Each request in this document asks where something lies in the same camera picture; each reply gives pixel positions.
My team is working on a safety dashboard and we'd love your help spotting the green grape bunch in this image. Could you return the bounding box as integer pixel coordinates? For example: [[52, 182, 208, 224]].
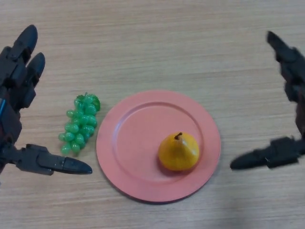
[[58, 92, 101, 156]]

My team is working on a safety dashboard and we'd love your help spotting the pink round plate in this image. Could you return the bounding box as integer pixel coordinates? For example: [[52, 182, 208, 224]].
[[96, 90, 222, 204]]

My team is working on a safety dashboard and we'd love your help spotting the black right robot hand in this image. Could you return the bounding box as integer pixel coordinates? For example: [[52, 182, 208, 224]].
[[230, 31, 305, 170]]

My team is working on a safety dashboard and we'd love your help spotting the yellow pear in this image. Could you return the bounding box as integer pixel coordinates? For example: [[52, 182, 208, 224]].
[[158, 132, 200, 172]]

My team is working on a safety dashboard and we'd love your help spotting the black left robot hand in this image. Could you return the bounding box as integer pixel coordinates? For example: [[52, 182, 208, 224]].
[[0, 24, 93, 177]]

